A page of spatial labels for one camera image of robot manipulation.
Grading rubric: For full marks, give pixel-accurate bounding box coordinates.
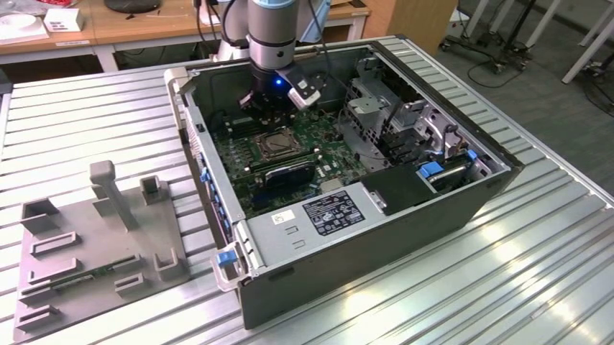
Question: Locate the green motherboard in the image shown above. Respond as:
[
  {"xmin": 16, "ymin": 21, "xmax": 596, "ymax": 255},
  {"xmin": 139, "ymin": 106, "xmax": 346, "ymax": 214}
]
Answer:
[{"xmin": 210, "ymin": 107, "xmax": 385, "ymax": 213}]

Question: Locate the wooden cabinet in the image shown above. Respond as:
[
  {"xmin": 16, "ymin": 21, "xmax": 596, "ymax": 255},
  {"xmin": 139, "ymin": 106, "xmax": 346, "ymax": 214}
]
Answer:
[{"xmin": 363, "ymin": 0, "xmax": 458, "ymax": 57}]

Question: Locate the pale blue teach pendant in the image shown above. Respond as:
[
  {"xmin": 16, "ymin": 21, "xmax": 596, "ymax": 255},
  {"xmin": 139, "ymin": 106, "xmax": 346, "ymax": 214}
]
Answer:
[{"xmin": 295, "ymin": 0, "xmax": 333, "ymax": 43}]

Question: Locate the CPU socket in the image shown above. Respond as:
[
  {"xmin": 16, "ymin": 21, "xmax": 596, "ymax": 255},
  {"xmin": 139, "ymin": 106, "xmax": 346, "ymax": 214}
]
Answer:
[{"xmin": 253, "ymin": 126, "xmax": 311, "ymax": 162}]

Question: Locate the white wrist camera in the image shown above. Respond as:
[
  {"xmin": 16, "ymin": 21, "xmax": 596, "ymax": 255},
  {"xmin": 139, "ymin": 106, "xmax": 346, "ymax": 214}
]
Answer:
[{"xmin": 274, "ymin": 68, "xmax": 331, "ymax": 111}]

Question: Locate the white table frame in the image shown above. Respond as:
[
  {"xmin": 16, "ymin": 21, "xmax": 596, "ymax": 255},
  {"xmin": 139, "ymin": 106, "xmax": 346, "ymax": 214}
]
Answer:
[{"xmin": 561, "ymin": 0, "xmax": 614, "ymax": 84}]

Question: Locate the silver CPU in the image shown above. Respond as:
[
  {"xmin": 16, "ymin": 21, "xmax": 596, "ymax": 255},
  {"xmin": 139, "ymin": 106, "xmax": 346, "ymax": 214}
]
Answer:
[{"xmin": 266, "ymin": 132, "xmax": 299, "ymax": 155}]

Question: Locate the black round base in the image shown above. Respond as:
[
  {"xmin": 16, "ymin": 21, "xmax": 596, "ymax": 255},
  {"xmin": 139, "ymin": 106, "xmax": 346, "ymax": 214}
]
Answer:
[{"xmin": 105, "ymin": 0, "xmax": 163, "ymax": 12}]

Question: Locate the perforated metal drive cage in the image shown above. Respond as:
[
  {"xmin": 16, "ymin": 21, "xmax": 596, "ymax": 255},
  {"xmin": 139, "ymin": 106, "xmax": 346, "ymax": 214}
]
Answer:
[{"xmin": 343, "ymin": 53, "xmax": 405, "ymax": 170}]

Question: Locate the white labelled box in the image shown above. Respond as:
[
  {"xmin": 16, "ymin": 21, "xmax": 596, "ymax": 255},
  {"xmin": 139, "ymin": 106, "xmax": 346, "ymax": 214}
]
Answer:
[{"xmin": 43, "ymin": 7, "xmax": 86, "ymax": 33}]

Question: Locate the black wheeled stand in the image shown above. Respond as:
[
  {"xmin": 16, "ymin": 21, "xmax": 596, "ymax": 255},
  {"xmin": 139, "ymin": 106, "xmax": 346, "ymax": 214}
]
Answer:
[{"xmin": 440, "ymin": 0, "xmax": 537, "ymax": 75}]

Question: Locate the metal socket cover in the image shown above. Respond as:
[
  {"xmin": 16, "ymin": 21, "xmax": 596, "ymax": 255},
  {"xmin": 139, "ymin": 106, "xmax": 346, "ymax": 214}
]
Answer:
[{"xmin": 257, "ymin": 128, "xmax": 306, "ymax": 160}]

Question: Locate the black and grey PC case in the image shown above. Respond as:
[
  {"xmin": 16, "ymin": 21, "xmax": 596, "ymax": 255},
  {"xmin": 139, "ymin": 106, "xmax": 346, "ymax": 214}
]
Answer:
[{"xmin": 162, "ymin": 38, "xmax": 528, "ymax": 331}]

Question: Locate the white round device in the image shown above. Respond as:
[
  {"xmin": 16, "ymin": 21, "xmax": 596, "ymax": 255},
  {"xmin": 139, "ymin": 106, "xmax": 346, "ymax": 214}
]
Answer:
[{"xmin": 0, "ymin": 13, "xmax": 50, "ymax": 41}]

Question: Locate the grey parts rack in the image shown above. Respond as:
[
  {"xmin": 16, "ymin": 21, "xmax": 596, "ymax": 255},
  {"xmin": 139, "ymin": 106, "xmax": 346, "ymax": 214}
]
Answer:
[{"xmin": 12, "ymin": 160, "xmax": 194, "ymax": 342}]

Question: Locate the silver drive cage bracket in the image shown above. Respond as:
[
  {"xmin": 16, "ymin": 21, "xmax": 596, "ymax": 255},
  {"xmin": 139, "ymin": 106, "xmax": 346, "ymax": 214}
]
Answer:
[{"xmin": 349, "ymin": 96, "xmax": 391, "ymax": 116}]

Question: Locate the silver metal bay frame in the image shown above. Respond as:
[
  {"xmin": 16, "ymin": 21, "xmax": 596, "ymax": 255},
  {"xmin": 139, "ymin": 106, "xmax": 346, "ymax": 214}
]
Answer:
[{"xmin": 395, "ymin": 100, "xmax": 465, "ymax": 159}]

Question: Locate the black plastic drive bay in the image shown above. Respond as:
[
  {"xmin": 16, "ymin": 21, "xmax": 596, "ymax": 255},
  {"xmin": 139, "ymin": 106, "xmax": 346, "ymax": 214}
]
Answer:
[{"xmin": 361, "ymin": 167, "xmax": 441, "ymax": 216}]

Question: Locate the black graphics card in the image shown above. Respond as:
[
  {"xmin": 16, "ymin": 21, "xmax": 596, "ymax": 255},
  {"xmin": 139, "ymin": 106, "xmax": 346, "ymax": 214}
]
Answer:
[{"xmin": 262, "ymin": 160, "xmax": 319, "ymax": 190}]

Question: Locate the grey power supply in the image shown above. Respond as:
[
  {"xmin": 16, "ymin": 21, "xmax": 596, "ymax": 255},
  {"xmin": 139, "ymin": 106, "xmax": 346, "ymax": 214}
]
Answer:
[{"xmin": 234, "ymin": 181, "xmax": 391, "ymax": 270}]

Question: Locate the wooden desk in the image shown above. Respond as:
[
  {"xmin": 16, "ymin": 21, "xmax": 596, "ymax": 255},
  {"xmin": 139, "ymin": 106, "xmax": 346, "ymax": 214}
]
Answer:
[
  {"xmin": 0, "ymin": 0, "xmax": 105, "ymax": 73},
  {"xmin": 88, "ymin": 0, "xmax": 374, "ymax": 71}
]

